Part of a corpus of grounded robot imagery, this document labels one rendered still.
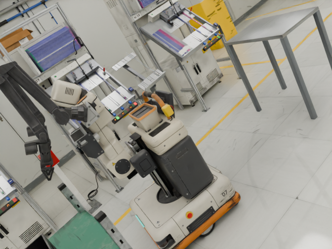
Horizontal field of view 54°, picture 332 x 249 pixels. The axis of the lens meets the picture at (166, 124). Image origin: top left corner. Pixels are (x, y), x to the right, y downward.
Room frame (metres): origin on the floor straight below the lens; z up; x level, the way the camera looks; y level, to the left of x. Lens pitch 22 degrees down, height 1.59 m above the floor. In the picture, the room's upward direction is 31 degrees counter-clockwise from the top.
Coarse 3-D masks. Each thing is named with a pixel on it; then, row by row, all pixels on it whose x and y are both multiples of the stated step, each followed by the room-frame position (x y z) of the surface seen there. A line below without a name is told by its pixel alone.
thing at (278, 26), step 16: (272, 16) 2.91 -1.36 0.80; (288, 16) 2.65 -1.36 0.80; (304, 16) 2.42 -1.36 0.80; (320, 16) 2.46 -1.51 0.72; (240, 32) 3.02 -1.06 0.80; (256, 32) 2.73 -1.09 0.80; (272, 32) 2.50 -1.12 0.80; (288, 32) 2.34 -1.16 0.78; (320, 32) 2.48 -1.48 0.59; (288, 48) 2.32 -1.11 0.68; (240, 64) 2.95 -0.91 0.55; (272, 64) 3.10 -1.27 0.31; (304, 96) 2.33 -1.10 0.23
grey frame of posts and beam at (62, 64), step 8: (64, 16) 3.82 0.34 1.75; (72, 32) 3.85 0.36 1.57; (0, 48) 3.50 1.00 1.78; (88, 48) 3.81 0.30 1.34; (72, 56) 3.71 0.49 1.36; (80, 56) 3.75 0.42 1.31; (64, 64) 3.66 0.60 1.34; (48, 72) 3.58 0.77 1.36; (56, 72) 3.61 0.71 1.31; (48, 112) 3.49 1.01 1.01; (64, 128) 3.51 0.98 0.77; (80, 152) 3.50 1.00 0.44; (96, 160) 3.05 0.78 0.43; (104, 168) 3.06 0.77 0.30; (96, 176) 3.52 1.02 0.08; (112, 176) 3.06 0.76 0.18
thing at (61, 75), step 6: (84, 54) 3.75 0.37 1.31; (78, 60) 3.69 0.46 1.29; (84, 60) 3.68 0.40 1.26; (66, 66) 3.64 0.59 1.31; (72, 66) 3.63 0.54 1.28; (78, 66) 3.64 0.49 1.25; (60, 72) 3.58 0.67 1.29; (66, 72) 3.58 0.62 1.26; (54, 78) 3.53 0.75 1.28; (60, 78) 3.54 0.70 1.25; (66, 78) 3.60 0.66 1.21
